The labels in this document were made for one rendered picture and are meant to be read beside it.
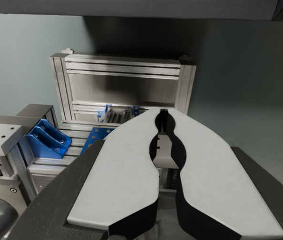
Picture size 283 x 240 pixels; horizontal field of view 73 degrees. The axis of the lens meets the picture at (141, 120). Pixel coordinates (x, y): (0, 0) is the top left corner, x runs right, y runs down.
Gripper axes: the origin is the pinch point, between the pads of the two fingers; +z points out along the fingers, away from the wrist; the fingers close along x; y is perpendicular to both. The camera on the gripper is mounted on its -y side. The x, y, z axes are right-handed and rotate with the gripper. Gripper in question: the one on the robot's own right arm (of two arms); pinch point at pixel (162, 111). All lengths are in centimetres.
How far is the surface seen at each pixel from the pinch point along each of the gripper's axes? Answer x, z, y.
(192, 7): 5.5, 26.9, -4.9
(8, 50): -100, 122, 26
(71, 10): -15.2, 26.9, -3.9
